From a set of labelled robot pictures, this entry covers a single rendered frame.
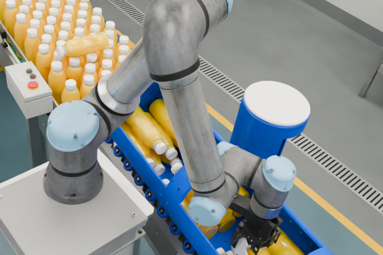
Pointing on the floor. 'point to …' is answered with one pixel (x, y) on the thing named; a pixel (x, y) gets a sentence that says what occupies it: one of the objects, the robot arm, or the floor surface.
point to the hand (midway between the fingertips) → (240, 246)
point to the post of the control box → (33, 142)
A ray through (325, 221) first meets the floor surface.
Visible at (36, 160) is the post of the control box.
